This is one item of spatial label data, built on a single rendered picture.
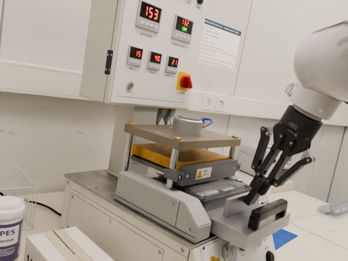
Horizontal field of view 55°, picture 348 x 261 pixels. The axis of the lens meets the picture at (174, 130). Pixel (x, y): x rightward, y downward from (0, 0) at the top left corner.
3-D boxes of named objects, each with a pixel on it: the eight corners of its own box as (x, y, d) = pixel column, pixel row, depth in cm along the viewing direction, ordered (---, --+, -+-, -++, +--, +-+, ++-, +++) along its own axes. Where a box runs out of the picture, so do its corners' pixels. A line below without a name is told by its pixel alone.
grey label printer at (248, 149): (234, 169, 194) (240, 140, 192) (257, 168, 206) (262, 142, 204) (267, 183, 175) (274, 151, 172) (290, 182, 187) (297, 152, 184)
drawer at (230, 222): (139, 199, 82) (144, 169, 81) (192, 188, 99) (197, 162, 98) (243, 254, 64) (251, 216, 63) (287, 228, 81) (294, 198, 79)
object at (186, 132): (104, 152, 87) (111, 103, 86) (178, 147, 111) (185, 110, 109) (172, 182, 72) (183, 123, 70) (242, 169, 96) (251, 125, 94)
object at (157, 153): (130, 159, 86) (135, 122, 84) (183, 154, 102) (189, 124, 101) (180, 179, 75) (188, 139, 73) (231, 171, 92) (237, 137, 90)
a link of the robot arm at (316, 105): (335, 98, 59) (318, 124, 61) (352, 103, 69) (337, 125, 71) (278, 68, 66) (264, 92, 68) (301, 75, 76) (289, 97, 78)
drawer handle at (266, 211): (247, 227, 67) (250, 208, 67) (277, 213, 79) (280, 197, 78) (256, 231, 66) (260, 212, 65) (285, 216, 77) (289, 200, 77)
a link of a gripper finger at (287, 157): (296, 138, 70) (302, 141, 70) (270, 180, 74) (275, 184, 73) (289, 138, 67) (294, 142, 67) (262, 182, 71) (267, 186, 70)
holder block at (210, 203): (149, 187, 81) (151, 176, 81) (197, 178, 97) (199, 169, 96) (203, 212, 71) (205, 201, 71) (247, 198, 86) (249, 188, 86)
